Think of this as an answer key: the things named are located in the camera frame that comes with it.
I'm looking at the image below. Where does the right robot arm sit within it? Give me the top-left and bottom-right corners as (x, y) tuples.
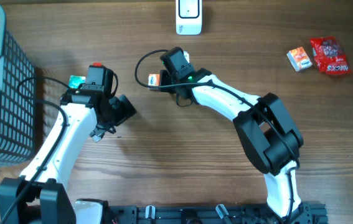
(160, 47), (303, 222)

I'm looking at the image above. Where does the dark grey plastic basket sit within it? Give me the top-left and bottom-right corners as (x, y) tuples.
(0, 6), (36, 167)

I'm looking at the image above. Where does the small teal box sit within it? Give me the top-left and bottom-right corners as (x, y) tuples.
(68, 75), (86, 88)

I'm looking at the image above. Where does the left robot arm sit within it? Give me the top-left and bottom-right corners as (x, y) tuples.
(0, 89), (136, 223)

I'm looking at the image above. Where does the red snack packet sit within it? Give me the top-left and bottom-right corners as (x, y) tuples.
(310, 36), (351, 75)

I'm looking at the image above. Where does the white barcode scanner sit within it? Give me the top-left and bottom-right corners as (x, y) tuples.
(176, 0), (202, 35)

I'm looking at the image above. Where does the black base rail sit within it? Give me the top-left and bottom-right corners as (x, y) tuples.
(101, 203), (329, 224)

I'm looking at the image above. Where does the small orange box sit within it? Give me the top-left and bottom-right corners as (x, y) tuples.
(148, 73), (161, 90)
(286, 47), (313, 72)

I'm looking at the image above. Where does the red stick packet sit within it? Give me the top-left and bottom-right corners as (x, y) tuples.
(92, 62), (103, 67)

